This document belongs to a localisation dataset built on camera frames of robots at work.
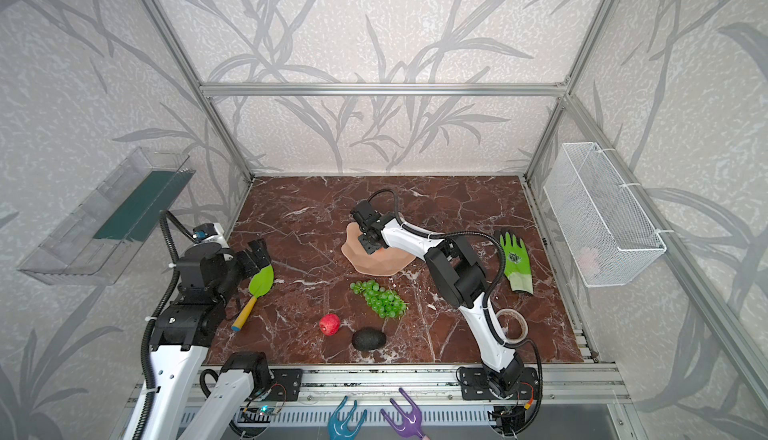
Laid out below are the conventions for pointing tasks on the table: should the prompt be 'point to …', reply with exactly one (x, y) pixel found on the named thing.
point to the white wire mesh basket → (608, 238)
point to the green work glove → (517, 264)
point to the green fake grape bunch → (385, 303)
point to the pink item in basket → (589, 260)
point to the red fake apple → (330, 324)
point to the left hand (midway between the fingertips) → (255, 237)
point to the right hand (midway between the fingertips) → (375, 228)
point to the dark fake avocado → (368, 338)
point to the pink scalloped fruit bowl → (381, 262)
